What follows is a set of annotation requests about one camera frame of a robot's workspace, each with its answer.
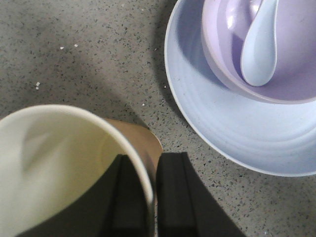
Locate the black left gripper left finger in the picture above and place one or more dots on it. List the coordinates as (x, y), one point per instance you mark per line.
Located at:
(114, 206)

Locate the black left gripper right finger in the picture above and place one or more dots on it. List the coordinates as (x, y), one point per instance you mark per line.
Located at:
(185, 206)

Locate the brown paper cup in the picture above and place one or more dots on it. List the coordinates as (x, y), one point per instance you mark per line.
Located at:
(50, 155)

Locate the purple plastic bowl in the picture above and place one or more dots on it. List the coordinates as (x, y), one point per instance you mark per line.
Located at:
(224, 25)

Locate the light blue ceramic spoon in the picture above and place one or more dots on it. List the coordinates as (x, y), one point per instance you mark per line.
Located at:
(259, 52)

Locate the light blue plastic plate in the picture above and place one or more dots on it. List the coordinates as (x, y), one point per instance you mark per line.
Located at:
(268, 138)

